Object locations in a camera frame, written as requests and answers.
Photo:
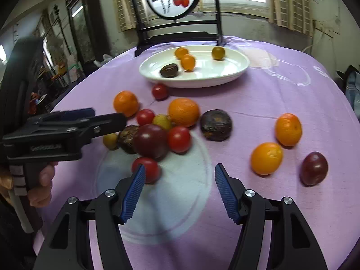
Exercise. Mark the dark red plum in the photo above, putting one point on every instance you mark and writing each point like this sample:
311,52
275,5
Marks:
313,168
150,141

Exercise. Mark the dark brown passion fruit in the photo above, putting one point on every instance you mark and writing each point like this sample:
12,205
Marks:
127,140
216,125
169,70

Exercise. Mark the large yellow-green tomato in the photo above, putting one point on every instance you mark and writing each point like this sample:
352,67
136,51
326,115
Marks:
162,121

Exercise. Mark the purple printed tablecloth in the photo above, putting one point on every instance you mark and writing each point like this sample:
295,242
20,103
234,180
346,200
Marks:
253,98

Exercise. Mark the blue cloth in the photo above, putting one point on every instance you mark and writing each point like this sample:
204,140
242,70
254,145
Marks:
353,90

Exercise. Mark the dark wooden cabinet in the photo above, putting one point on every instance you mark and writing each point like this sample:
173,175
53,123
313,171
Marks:
80,28

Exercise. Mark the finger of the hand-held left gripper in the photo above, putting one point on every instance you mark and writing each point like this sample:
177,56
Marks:
76,114
112,122

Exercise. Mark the person's left hand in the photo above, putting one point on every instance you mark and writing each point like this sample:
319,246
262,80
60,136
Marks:
45,180

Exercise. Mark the black bag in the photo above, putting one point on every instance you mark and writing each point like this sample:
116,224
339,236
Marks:
347,71

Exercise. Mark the yellow-green cherry tomato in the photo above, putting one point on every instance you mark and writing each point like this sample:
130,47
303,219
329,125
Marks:
218,53

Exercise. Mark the round painted screen black stand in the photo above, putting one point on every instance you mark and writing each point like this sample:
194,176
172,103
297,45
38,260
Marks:
168,2

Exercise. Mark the white oval plate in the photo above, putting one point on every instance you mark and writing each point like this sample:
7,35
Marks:
213,71

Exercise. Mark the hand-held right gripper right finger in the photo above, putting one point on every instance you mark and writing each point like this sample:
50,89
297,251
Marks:
226,194

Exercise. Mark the red cherry tomato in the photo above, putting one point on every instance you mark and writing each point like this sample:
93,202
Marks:
150,168
145,116
179,139
160,91

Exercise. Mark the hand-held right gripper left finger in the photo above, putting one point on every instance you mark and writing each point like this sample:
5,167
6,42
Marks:
135,194

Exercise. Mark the small yellow-green tomato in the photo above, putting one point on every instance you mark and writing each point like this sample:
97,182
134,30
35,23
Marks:
110,141

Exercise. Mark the white plastic bag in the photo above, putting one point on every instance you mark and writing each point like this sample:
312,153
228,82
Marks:
103,59

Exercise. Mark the beige checked curtain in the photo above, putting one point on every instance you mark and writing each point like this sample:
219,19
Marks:
289,2
126,2

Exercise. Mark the large orange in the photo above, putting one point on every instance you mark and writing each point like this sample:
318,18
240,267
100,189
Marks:
184,112

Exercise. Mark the orange mandarin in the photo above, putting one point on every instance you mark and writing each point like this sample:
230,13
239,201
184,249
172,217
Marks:
266,158
126,103
288,129

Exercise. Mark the orange cherry tomato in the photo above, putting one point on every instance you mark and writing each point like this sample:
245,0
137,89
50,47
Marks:
188,62
181,53

